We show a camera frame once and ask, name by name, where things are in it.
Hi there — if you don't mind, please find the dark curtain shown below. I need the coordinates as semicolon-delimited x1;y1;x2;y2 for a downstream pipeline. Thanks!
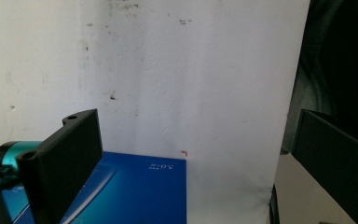
280;0;358;156

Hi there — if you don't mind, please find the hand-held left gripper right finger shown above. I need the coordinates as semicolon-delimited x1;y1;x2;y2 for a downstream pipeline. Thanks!
291;108;358;224

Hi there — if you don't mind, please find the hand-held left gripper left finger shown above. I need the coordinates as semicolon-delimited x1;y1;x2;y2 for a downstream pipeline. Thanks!
15;108;103;224

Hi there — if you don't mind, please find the blue cardboard box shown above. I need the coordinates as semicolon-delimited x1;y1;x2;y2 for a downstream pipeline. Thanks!
1;151;187;224

